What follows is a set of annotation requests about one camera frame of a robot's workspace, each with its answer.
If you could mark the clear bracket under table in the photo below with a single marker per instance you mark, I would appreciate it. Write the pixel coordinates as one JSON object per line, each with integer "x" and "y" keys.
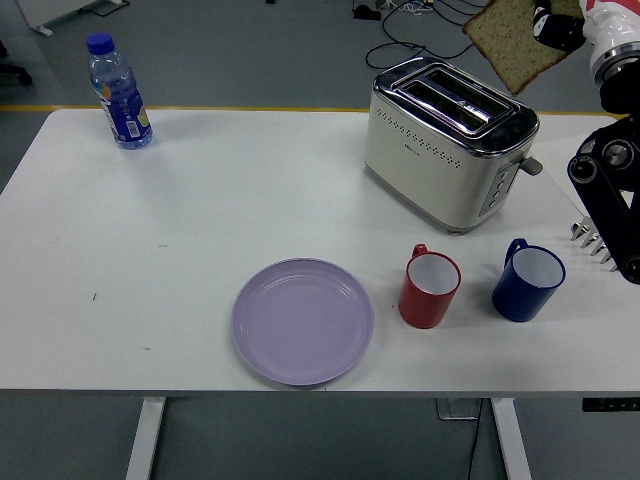
{"x": 450, "y": 410}

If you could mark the cream and chrome toaster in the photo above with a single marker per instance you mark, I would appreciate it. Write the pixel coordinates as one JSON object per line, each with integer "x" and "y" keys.
{"x": 440, "y": 170}

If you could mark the white furniture base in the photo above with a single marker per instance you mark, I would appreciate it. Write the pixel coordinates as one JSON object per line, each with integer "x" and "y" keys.
{"x": 55, "y": 12}

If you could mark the white paper sheet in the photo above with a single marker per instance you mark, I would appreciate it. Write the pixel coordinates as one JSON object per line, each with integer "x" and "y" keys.
{"x": 555, "y": 160}

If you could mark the black table control panel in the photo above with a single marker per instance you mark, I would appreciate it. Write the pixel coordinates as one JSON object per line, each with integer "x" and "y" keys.
{"x": 610, "y": 405}

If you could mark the blue enamel mug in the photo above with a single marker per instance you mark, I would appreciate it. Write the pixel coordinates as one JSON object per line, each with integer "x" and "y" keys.
{"x": 517, "y": 302}

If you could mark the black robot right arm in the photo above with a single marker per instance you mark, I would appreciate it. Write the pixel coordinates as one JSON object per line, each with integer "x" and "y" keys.
{"x": 605, "y": 200}

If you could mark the blue-capped water bottle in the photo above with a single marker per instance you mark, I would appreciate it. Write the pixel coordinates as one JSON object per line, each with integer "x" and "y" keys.
{"x": 122, "y": 110}

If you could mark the brown-crusted bread slice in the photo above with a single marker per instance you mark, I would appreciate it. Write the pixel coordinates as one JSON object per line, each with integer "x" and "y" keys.
{"x": 515, "y": 47}

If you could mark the purple round plate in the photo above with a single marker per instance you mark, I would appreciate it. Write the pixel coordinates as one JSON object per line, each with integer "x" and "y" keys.
{"x": 302, "y": 322}

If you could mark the black floor power box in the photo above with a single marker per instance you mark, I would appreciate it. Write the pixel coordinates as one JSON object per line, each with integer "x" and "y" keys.
{"x": 366, "y": 12}

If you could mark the red enamel mug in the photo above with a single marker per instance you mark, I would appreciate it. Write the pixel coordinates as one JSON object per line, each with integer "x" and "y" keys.
{"x": 425, "y": 307}

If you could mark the black office chair base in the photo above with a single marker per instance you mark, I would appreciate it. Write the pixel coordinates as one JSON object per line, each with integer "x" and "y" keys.
{"x": 15, "y": 67}

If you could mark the white table leg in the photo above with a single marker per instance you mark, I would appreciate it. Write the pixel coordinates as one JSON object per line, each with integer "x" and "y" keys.
{"x": 146, "y": 440}
{"x": 512, "y": 440}

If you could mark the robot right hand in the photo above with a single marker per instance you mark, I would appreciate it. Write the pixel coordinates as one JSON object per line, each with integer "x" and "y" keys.
{"x": 610, "y": 25}

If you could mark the silver metal toast rack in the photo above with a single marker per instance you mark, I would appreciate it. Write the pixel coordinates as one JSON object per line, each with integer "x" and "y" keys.
{"x": 587, "y": 239}

